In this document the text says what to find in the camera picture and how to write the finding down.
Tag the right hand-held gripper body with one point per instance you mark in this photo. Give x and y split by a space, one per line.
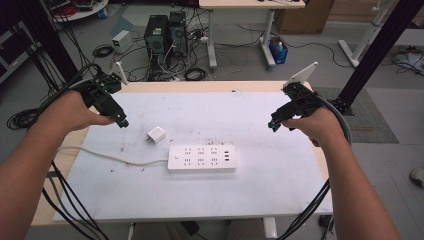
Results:
300 103

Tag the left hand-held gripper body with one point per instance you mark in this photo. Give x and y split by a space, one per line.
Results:
103 100

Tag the white charger adapter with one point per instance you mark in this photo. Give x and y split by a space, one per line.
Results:
156 135

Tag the white power strip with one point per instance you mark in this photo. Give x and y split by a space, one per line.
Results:
201 158

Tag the person's right hand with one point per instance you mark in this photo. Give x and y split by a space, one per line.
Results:
320 128

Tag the person's left hand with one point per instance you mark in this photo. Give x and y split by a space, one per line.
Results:
70 111

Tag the small white device box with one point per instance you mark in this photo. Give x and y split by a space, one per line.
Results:
122 40

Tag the grey floor mat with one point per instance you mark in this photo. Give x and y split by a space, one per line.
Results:
370 120

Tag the black computer tower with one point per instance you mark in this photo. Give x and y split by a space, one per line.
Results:
178 31
156 35

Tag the cardboard box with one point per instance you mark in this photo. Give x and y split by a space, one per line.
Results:
303 16

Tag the round white table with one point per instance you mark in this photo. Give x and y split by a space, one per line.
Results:
83 10

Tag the white table leg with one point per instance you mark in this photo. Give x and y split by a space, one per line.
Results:
270 228

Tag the black power brick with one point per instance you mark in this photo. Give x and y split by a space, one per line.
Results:
325 221

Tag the white-legged wooden desk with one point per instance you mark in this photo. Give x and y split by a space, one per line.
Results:
246 3

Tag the person's shoe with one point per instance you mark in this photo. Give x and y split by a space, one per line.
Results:
418 176

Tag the black aluminium post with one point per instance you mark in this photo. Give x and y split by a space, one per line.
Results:
376 53
50 43

